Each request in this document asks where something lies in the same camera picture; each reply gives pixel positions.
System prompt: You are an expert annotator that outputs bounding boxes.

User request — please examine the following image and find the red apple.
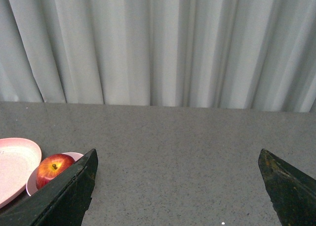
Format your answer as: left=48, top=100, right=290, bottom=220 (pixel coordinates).
left=36, top=154, right=75, bottom=189

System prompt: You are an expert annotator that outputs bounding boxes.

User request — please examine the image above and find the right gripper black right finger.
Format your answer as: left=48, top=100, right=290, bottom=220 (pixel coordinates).
left=258, top=149, right=316, bottom=226

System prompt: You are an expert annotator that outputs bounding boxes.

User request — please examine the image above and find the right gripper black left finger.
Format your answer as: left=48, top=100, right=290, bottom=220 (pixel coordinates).
left=0, top=149, right=98, bottom=226

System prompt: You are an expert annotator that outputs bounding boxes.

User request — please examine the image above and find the pink plate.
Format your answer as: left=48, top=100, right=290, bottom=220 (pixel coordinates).
left=0, top=137, right=42, bottom=207

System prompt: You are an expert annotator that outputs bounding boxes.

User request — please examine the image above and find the white curtain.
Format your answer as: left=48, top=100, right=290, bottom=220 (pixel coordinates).
left=0, top=0, right=316, bottom=112

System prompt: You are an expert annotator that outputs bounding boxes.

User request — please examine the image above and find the pink bowl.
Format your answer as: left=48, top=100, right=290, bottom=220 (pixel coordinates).
left=26, top=152, right=83, bottom=196

